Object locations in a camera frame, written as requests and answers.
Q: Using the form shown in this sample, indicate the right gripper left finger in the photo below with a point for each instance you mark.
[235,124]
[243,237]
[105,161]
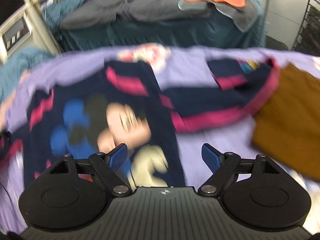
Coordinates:
[116,157]

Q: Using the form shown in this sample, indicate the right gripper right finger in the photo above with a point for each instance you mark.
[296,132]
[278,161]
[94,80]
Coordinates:
[212,157]

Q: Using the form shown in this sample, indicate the navy cartoon mouse sweater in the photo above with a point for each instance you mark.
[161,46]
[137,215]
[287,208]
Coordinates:
[123,103]

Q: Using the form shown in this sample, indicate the mustard brown garment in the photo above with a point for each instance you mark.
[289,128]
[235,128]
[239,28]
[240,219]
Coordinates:
[287,126]

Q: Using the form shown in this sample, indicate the lilac floral bed sheet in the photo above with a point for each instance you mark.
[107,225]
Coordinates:
[184,66]

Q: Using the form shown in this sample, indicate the dark teal bed cover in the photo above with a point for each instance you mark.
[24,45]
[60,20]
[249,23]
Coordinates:
[217,31]

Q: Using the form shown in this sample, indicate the teal blue blanket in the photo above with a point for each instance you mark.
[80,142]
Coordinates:
[29,57]

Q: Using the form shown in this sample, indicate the grey quilt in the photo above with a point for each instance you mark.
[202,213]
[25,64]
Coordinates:
[106,11]

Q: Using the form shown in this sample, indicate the black wire rack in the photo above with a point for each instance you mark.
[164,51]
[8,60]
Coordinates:
[307,39]

